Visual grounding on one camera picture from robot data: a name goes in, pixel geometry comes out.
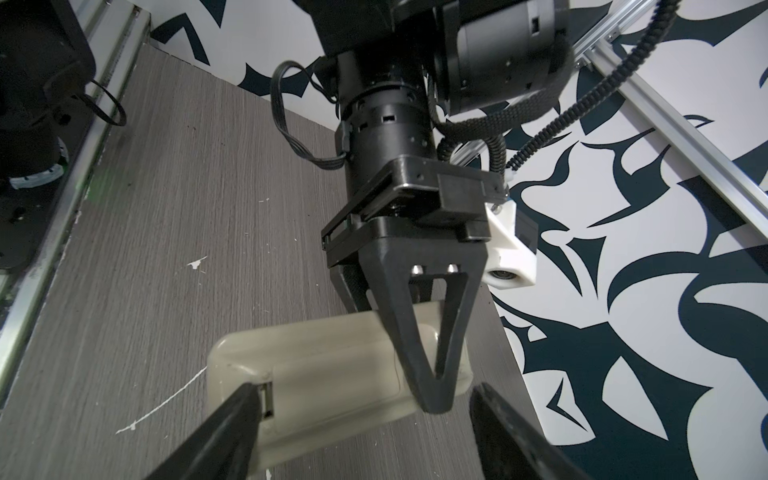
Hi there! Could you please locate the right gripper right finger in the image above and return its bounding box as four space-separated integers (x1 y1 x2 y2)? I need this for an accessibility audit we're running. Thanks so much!
469 382 589 480

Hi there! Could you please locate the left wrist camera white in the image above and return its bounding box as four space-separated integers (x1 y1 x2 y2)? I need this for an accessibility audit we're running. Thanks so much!
482 201 538 290

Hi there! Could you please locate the aluminium front rail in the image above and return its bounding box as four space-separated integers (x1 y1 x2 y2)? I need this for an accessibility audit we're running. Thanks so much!
1 1 150 393

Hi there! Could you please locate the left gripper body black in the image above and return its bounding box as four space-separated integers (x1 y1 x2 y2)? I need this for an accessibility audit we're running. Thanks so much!
321 155 506 312

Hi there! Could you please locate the white remote control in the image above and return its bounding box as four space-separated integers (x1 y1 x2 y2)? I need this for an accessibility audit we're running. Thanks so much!
205 299 475 472

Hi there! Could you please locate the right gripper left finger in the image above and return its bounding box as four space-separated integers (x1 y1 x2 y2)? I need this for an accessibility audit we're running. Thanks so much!
148 383 262 479

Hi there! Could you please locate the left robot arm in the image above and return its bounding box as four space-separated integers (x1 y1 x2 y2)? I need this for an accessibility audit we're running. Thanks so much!
269 1 679 414

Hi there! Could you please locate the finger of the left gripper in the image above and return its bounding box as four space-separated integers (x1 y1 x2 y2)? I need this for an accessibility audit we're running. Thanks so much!
358 238 490 416

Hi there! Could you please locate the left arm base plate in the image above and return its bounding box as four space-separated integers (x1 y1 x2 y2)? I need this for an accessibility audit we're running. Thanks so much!
1 108 71 273

